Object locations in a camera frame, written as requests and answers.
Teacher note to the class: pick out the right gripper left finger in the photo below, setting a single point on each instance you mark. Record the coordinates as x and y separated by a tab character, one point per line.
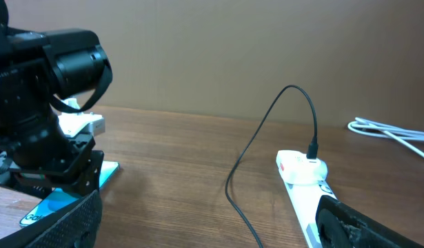
75	225

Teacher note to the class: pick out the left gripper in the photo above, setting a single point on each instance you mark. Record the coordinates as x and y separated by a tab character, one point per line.
75	169

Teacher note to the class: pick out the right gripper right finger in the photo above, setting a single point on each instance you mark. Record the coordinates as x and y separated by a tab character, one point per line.
340	226

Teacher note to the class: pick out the teal screen smartphone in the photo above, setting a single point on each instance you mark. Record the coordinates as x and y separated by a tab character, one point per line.
59	199

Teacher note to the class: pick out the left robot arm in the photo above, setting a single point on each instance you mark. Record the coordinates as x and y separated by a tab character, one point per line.
38	71

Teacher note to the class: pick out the white power strip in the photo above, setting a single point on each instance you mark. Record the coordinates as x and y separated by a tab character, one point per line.
305	200

